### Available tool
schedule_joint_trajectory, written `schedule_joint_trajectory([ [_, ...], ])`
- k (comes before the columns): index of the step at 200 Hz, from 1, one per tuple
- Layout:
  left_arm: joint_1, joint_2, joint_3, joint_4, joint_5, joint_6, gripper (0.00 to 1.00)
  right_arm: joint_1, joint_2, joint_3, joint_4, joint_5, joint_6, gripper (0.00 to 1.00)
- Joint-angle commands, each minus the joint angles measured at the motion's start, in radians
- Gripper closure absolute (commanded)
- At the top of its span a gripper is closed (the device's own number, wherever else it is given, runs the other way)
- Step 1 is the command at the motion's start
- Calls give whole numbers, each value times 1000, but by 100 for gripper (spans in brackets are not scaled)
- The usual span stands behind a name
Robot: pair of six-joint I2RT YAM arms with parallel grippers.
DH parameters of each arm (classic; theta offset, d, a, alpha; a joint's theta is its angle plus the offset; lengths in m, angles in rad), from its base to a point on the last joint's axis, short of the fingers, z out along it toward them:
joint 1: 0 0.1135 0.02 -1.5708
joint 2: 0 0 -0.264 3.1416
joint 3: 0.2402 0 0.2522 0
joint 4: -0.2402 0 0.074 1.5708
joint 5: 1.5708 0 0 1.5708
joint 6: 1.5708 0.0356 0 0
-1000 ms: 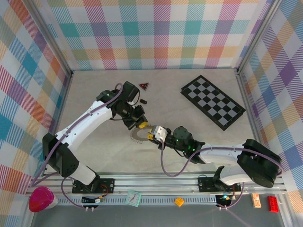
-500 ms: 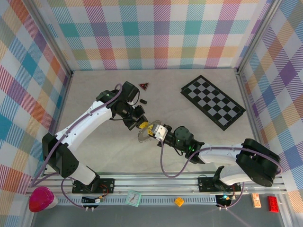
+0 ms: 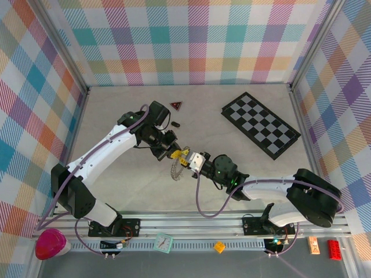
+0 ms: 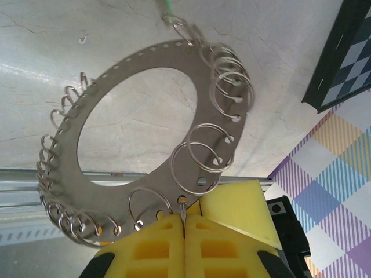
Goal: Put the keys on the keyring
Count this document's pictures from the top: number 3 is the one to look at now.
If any metal keyring bunch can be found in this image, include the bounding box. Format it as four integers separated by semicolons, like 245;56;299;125
169;158;187;182

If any black grey chessboard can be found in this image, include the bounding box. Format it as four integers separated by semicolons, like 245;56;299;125
221;92;301;159

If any teal toy clock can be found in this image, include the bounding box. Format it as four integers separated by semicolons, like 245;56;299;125
153;233;174;255

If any red toy brick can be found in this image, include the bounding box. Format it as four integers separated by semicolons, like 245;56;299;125
327;239;343;261

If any pink cup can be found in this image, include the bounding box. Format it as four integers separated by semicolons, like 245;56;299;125
34;228;71;261

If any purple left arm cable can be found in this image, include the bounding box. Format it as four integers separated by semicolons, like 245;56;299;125
36;104;151;257

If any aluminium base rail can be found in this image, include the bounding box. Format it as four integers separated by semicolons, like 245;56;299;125
34;210;353;240

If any aluminium frame side rail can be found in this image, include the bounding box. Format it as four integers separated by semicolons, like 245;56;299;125
62;86;91;167
288;83;362;278

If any slotted grey cable duct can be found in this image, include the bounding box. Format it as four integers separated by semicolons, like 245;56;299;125
68;239;286;253

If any aluminium frame post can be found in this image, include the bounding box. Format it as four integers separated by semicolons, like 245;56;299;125
288;0;347;92
27;0;90;95

